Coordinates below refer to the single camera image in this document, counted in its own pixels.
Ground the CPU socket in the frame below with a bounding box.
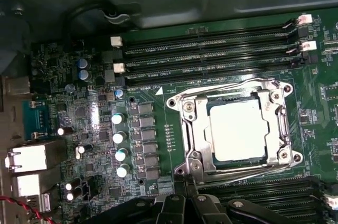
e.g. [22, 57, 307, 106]
[166, 78, 304, 182]

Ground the metal socket cover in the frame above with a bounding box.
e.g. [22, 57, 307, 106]
[181, 86, 287, 172]

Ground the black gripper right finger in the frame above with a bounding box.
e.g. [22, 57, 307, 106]
[189, 178, 304, 224]

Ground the small metal port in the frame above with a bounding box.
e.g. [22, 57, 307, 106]
[39, 192, 52, 213]

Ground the black RAM slot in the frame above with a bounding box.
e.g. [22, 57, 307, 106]
[116, 54, 311, 87]
[211, 189, 338, 209]
[112, 40, 317, 74]
[123, 30, 308, 60]
[196, 176, 324, 192]
[110, 14, 314, 50]

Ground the black looped cable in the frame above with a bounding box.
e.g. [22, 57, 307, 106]
[64, 0, 143, 50]

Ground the silver CPU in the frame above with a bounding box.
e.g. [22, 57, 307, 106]
[208, 99, 270, 163]

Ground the metal port block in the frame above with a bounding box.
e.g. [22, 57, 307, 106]
[4, 139, 67, 175]
[0, 76, 32, 96]
[12, 173, 63, 199]

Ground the green motherboard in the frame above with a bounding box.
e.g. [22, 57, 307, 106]
[22, 7, 338, 224]

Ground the grey power choke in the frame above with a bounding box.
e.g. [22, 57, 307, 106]
[138, 104, 153, 115]
[139, 117, 154, 128]
[144, 155, 159, 167]
[141, 129, 156, 141]
[145, 168, 161, 180]
[142, 142, 157, 154]

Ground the red and black wire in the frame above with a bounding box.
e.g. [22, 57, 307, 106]
[0, 194, 52, 222]

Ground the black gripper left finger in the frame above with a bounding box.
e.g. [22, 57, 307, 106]
[97, 178, 190, 224]

